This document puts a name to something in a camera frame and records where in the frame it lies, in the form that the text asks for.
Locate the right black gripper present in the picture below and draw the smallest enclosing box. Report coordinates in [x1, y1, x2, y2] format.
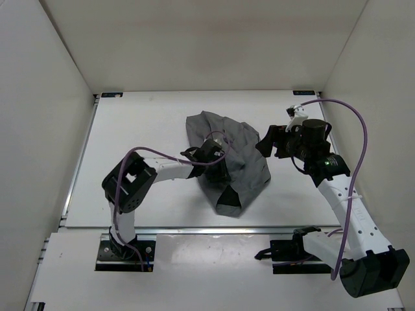
[256, 124, 311, 161]

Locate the grey pleated skirt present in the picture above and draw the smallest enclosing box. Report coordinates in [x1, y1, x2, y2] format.
[185, 111, 271, 218]

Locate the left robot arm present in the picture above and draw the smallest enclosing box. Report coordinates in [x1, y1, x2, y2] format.
[101, 138, 231, 262]

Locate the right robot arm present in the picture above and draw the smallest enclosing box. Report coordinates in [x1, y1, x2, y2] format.
[255, 119, 410, 298]

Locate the right blue corner label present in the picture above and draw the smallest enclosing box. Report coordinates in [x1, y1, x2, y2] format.
[292, 90, 316, 96]

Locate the blue corner label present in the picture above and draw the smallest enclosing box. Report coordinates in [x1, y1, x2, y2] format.
[101, 92, 123, 98]
[292, 90, 316, 96]

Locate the left blue corner label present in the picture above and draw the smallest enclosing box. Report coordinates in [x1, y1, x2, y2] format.
[101, 92, 123, 98]

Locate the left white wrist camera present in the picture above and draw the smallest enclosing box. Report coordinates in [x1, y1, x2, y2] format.
[211, 139, 223, 153]

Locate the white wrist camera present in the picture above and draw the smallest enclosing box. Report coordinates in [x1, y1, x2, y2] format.
[211, 139, 223, 153]
[285, 105, 308, 132]

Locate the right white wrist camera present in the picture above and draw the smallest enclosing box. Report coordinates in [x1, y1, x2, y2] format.
[285, 105, 308, 132]

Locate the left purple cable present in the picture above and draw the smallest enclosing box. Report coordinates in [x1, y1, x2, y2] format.
[112, 130, 231, 272]

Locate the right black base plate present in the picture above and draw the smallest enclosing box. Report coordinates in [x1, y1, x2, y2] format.
[254, 226, 331, 275]

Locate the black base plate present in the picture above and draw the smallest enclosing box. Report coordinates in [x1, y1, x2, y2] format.
[95, 235, 156, 273]
[254, 226, 331, 275]

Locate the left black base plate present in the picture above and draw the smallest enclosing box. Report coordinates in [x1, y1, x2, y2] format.
[95, 235, 156, 273]

